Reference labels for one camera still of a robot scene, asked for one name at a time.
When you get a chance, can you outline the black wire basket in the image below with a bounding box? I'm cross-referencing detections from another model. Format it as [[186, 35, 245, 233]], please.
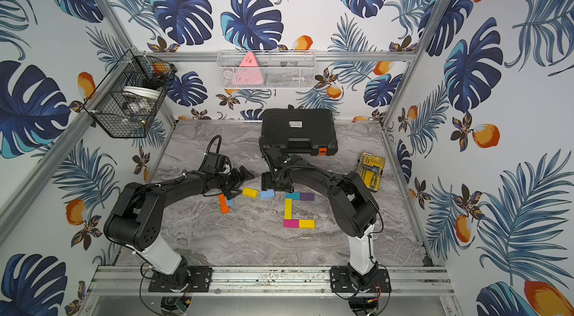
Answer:
[[82, 50, 177, 139]]

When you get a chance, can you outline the magenta block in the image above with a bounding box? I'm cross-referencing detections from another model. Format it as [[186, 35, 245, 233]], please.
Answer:
[[283, 220, 300, 229]]

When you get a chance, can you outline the orange block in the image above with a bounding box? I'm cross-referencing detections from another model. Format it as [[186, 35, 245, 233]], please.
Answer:
[[218, 194, 230, 214]]

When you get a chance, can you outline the small yellow block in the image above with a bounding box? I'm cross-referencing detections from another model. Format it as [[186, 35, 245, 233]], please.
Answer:
[[242, 187, 259, 199]]

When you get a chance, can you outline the long yellow block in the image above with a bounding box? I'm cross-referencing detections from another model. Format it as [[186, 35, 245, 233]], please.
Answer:
[[284, 199, 293, 220]]

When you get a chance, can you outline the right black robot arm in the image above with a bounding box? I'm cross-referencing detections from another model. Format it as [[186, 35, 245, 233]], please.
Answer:
[[262, 147, 380, 277]]

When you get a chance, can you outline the pink triangle object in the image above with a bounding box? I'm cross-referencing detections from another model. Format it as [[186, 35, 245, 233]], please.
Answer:
[[231, 51, 265, 87]]

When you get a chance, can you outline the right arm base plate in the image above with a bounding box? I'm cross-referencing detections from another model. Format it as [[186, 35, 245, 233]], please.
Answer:
[[329, 265, 392, 294]]

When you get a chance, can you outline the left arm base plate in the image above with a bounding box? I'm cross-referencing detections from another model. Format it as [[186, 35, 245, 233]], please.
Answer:
[[148, 266, 214, 294]]

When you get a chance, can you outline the purple block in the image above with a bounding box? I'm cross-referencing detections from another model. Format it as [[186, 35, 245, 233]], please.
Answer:
[[299, 193, 315, 201]]

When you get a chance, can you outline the clear mesh wall shelf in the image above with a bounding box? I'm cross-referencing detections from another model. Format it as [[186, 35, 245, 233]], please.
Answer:
[[217, 50, 316, 90]]

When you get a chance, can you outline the white coil in basket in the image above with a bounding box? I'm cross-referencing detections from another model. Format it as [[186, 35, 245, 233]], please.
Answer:
[[123, 86, 161, 100]]

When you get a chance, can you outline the black plastic tool case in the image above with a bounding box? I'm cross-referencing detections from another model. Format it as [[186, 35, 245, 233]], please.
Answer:
[[260, 108, 339, 156]]

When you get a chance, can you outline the yellow screwdriver bit set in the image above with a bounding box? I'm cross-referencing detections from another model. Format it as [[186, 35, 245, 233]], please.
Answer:
[[357, 152, 386, 192]]

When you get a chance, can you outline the aluminium front rail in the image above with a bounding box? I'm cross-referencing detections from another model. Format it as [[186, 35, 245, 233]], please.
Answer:
[[88, 266, 454, 297]]

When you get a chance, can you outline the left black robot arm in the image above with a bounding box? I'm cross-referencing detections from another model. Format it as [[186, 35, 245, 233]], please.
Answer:
[[104, 167, 255, 283]]

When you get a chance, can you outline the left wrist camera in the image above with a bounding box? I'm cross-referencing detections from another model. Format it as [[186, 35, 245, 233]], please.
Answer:
[[199, 152, 231, 175]]

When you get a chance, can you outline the teal block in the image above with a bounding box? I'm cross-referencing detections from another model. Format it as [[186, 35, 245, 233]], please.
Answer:
[[286, 193, 300, 200]]

